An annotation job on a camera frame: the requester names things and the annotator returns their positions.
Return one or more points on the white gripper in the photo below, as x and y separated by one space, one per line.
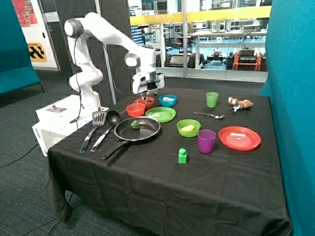
147 83

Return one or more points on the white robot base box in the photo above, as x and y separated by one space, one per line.
58 120

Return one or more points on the black tripod stand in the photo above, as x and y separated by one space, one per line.
142 28

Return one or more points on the yellow toy food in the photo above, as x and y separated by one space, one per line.
188 128

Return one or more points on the black slotted spatula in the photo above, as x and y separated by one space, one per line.
98 120

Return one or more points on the black tablecloth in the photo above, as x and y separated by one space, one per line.
223 193

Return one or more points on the brown plush toy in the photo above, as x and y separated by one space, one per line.
238 105

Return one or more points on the front red bowl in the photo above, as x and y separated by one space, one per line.
135 110

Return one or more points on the blue bowl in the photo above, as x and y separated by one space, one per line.
166 103

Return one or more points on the green bowl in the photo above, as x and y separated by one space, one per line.
186 122

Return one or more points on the rear red bowl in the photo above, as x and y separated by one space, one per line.
142 100

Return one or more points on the green toy block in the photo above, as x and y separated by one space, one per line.
182 156

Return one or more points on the black ladle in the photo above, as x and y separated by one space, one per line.
112 118

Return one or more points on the red plate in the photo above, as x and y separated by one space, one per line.
239 138

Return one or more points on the green toy capsicum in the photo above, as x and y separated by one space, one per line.
135 125

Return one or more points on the green cup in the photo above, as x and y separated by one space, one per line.
211 99

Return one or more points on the purple cup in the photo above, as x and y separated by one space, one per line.
206 139

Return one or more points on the black frying pan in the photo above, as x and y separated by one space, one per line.
149 127

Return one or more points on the green plate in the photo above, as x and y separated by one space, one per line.
161 114

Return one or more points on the teal sofa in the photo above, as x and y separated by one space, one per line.
16 70

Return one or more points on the yellow black sign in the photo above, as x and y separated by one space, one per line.
37 52

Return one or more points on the metal spoon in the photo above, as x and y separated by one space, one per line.
219 116

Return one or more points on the teal partition panel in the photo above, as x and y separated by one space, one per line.
290 49

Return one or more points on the red bowl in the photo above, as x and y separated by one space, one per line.
135 110
142 100

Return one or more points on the red wall poster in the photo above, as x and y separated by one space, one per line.
25 13

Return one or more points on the white toy food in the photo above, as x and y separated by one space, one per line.
167 99

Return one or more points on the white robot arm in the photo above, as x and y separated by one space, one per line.
78 30

